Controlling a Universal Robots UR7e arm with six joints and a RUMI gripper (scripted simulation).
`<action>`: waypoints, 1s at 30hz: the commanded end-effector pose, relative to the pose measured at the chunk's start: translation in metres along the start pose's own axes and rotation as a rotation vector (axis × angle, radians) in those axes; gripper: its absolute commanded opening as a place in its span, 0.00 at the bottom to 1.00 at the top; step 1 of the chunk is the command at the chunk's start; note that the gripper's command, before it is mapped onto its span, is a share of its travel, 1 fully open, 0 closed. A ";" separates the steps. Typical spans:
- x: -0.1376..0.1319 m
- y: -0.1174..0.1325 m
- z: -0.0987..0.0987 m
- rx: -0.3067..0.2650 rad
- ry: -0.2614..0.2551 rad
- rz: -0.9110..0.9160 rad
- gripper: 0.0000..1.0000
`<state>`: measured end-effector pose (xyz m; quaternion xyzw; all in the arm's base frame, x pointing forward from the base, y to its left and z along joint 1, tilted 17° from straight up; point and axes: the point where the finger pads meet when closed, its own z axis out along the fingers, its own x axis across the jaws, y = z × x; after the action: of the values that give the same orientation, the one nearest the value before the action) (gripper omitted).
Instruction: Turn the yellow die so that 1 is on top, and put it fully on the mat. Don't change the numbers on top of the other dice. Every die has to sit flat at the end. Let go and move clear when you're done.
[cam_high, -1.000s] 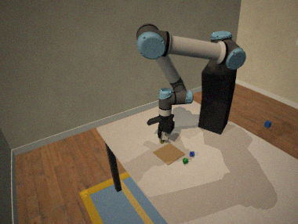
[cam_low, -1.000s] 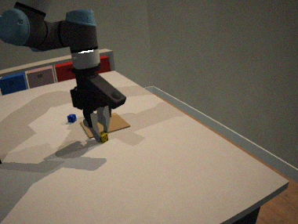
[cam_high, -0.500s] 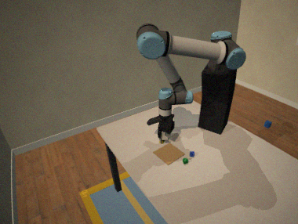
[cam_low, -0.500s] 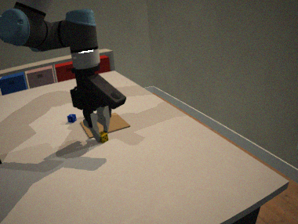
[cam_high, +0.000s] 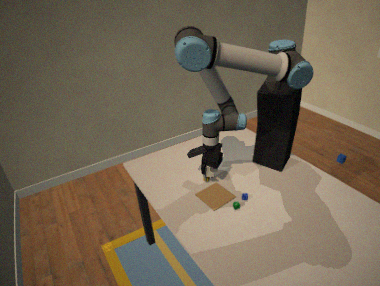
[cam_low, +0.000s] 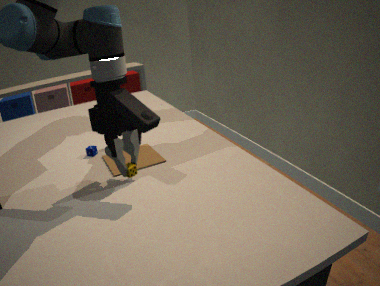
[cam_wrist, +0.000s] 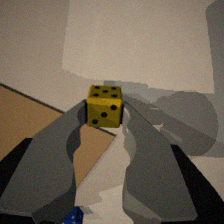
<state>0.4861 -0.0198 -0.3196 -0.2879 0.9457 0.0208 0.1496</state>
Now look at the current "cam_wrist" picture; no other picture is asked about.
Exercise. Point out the blue die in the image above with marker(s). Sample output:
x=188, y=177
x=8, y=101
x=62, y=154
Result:
x=74, y=217

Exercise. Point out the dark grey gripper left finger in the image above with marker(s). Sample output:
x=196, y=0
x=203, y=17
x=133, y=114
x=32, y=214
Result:
x=37, y=178

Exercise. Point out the yellow die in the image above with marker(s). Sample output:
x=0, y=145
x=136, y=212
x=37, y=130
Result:
x=104, y=105

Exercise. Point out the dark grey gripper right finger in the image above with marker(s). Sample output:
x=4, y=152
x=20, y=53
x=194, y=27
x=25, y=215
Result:
x=162, y=185

